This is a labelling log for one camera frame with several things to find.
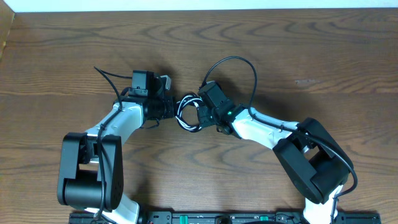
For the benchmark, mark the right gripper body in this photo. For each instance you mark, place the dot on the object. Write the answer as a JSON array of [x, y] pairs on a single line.
[[206, 118]]

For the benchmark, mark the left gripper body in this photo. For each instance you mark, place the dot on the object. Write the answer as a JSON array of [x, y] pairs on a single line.
[[170, 107]]

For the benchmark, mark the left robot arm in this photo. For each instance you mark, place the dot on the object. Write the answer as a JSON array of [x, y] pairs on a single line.
[[91, 165]]

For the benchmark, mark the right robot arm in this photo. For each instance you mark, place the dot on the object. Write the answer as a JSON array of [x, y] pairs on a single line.
[[314, 162]]

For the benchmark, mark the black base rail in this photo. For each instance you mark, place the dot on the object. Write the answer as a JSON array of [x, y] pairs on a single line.
[[162, 217]]

